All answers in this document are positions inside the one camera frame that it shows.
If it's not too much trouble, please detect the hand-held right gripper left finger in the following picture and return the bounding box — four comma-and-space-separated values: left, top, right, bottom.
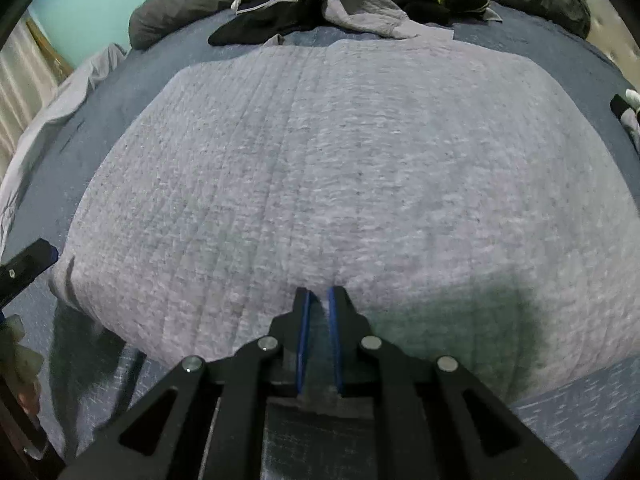
57, 287, 317, 480

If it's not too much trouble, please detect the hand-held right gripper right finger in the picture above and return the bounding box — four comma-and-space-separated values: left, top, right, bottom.
326, 286, 578, 480

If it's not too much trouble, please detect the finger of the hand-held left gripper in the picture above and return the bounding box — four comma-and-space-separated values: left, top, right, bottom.
0, 239, 59, 311

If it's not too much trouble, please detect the grey knit sweater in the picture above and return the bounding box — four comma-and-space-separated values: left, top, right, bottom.
47, 40, 640, 421

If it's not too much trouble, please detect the person's left hand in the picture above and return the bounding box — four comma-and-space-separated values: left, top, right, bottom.
0, 312, 46, 417

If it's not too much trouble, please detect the lavender crumpled sheet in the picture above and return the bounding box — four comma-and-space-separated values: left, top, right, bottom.
0, 44, 129, 257

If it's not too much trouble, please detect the pale curtain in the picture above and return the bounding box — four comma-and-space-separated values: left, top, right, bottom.
0, 15, 62, 182

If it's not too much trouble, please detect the bed with blue sheet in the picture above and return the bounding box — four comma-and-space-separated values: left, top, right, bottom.
0, 0, 640, 480

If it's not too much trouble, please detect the dark grey rolled duvet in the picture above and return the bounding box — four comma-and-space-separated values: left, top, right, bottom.
129, 0, 592, 52

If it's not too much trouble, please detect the grey quilted garment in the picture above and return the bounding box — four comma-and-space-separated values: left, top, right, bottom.
269, 0, 456, 44

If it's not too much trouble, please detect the grey folded garment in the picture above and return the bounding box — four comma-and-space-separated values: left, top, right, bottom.
620, 107, 640, 154

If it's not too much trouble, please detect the beige tufted headboard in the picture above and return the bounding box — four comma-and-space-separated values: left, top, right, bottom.
550, 0, 640, 87

